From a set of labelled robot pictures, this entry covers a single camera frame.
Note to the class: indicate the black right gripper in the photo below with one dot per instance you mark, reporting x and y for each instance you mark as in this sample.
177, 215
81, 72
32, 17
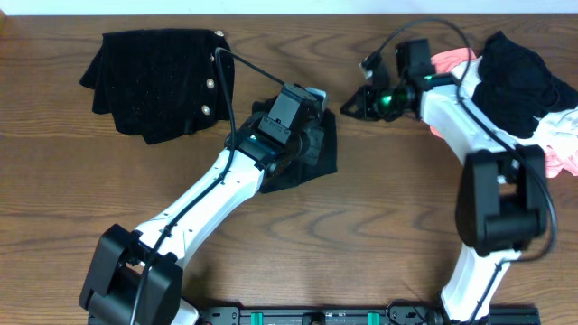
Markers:
366, 110

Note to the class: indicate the black polo shirt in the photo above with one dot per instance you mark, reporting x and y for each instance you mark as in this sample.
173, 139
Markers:
297, 142

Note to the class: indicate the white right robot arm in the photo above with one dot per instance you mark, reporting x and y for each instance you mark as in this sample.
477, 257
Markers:
502, 198

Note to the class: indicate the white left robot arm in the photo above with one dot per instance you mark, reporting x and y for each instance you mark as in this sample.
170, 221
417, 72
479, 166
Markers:
135, 277

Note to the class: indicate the black crumpled garment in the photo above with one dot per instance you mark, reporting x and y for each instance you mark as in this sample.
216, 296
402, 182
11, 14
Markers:
517, 89

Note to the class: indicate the black velvet buttoned garment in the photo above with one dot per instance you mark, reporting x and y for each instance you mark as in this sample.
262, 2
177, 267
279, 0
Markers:
162, 84

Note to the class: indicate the white garment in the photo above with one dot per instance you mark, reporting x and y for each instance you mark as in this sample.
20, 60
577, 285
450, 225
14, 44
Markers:
558, 130

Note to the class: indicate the coral pink garment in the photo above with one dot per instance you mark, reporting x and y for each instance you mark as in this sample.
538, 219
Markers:
455, 61

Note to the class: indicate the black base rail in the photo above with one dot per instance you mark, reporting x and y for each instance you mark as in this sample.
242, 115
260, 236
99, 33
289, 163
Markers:
338, 316

